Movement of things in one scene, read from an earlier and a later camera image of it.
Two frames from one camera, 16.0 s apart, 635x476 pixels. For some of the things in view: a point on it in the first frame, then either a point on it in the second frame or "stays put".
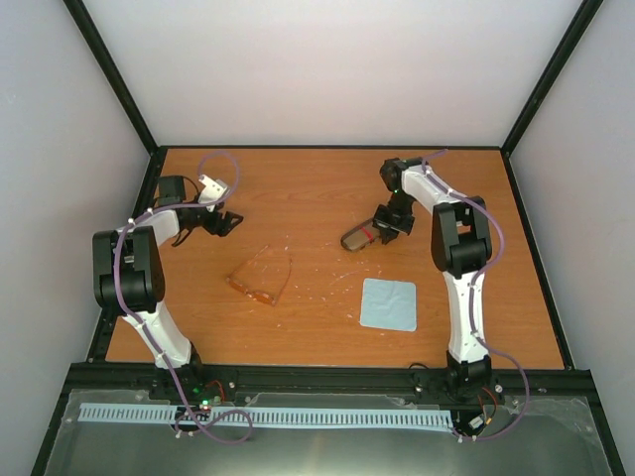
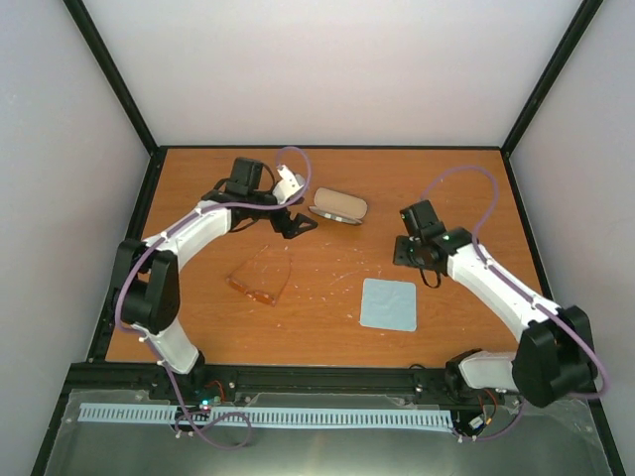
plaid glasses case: [360, 235] → [338, 206]
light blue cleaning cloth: [388, 304] stays put
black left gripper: [222, 228] → [299, 218]
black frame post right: [564, 51] stays put
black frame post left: [85, 24] stays put
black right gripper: [392, 231] → [400, 255]
